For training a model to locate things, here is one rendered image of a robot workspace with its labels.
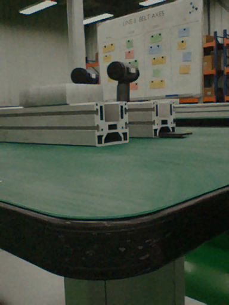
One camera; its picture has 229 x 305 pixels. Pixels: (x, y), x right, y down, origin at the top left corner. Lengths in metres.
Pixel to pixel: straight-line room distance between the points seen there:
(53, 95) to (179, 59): 3.28
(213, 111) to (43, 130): 1.64
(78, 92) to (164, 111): 0.25
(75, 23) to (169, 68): 5.76
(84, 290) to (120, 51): 4.26
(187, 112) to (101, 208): 2.17
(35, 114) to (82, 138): 0.17
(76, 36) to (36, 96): 8.71
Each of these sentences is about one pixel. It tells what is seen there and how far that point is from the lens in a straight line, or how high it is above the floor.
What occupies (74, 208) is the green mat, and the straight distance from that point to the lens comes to 0.26.
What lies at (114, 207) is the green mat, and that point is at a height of 0.78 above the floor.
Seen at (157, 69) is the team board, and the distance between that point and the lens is 4.14.
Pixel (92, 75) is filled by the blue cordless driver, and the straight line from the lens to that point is 1.30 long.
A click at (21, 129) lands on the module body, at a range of 0.87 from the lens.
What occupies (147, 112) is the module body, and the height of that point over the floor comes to 0.84.
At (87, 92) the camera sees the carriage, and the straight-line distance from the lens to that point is 0.77.
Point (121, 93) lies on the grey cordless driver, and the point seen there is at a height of 0.90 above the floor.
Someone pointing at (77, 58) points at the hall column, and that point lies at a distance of 9.40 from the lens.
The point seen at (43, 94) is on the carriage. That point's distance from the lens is 0.78.
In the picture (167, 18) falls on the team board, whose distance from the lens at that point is 4.14.
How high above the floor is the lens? 0.85
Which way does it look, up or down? 7 degrees down
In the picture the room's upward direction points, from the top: 2 degrees counter-clockwise
